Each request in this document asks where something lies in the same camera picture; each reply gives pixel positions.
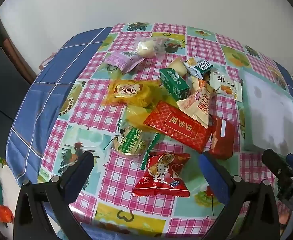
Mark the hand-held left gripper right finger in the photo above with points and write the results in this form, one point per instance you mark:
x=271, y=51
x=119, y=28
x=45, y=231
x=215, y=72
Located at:
x=214, y=177

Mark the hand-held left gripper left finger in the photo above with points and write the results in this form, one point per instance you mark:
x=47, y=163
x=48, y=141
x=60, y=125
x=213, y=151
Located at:
x=79, y=177

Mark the dark red snack packet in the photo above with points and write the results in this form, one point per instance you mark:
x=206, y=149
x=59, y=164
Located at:
x=222, y=140

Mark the white tray with green rim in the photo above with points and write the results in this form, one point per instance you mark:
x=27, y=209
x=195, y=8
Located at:
x=271, y=110

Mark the red peanut packet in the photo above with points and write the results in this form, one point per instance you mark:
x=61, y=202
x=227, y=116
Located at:
x=161, y=175

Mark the large red snack packet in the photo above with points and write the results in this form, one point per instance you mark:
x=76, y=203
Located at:
x=176, y=127

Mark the clear packet with green trim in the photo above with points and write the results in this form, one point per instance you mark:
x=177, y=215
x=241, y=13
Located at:
x=129, y=140

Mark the cream triangular snack packet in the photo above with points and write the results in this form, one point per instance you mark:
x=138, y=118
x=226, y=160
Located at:
x=196, y=105

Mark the white packet with orange fruits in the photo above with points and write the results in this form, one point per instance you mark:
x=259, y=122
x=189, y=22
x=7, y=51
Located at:
x=224, y=86

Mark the orange snack packet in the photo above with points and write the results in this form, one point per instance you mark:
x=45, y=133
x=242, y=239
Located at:
x=199, y=83

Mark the yellow bread packet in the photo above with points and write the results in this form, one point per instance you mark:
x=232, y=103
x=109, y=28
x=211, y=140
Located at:
x=129, y=91

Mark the green drink carton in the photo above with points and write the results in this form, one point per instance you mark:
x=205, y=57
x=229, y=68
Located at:
x=172, y=82

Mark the green and white snack packet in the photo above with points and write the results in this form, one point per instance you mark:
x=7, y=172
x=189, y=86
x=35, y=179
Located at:
x=199, y=67

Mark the cream round pastry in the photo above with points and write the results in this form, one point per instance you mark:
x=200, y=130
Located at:
x=177, y=66

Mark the clear white bun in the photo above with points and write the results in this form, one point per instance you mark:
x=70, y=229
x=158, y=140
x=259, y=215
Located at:
x=146, y=47

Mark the pink checked patchwork tablecloth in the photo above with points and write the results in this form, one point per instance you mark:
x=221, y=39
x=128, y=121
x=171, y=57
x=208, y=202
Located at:
x=86, y=110

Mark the orange wrapper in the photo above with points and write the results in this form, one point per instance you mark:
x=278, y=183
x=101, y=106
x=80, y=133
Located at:
x=4, y=212

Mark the purple snack packet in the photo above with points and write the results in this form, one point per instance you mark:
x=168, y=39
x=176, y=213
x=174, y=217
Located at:
x=120, y=60

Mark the dark cabinet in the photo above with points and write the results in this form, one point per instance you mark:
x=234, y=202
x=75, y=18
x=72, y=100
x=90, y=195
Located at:
x=1, y=80

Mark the brown wooden frame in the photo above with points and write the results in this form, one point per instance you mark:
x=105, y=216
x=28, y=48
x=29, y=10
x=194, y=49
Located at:
x=16, y=55

